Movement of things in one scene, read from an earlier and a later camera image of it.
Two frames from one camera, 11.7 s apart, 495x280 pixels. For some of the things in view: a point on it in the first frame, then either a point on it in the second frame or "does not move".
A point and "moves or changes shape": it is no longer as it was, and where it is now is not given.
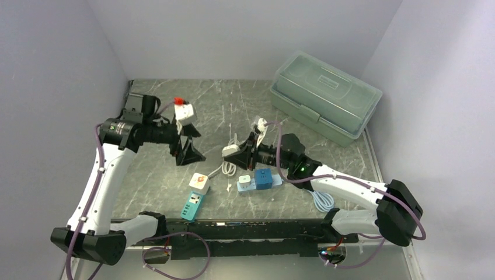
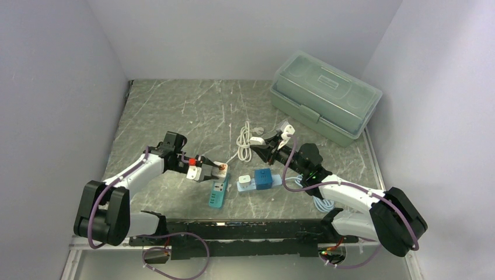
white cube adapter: [184, 112] -> [194, 172]
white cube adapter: [262, 129] -> [288, 129]
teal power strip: [191, 206] -> [218, 192]
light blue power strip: [277, 181] does not move
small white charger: [244, 181] does not move
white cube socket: [199, 183] -> [220, 172]
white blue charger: [229, 150] moves or changes shape
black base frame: [220, 238] does not move
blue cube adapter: [263, 178] does not move
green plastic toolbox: [337, 102] does not move
